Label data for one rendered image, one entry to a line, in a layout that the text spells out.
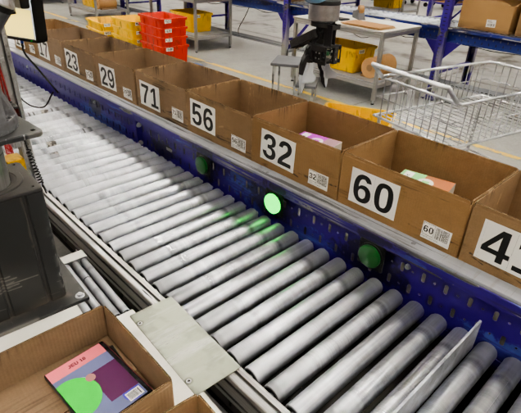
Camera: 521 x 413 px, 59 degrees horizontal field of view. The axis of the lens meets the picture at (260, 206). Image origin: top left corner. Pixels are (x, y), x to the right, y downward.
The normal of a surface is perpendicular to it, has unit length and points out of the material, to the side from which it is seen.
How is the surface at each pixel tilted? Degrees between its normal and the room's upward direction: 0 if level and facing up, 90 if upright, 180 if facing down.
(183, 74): 90
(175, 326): 0
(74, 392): 0
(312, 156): 90
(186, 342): 0
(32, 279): 90
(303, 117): 90
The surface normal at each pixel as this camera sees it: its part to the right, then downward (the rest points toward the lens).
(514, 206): -0.72, 0.33
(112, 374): 0.04, -0.87
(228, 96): 0.68, 0.38
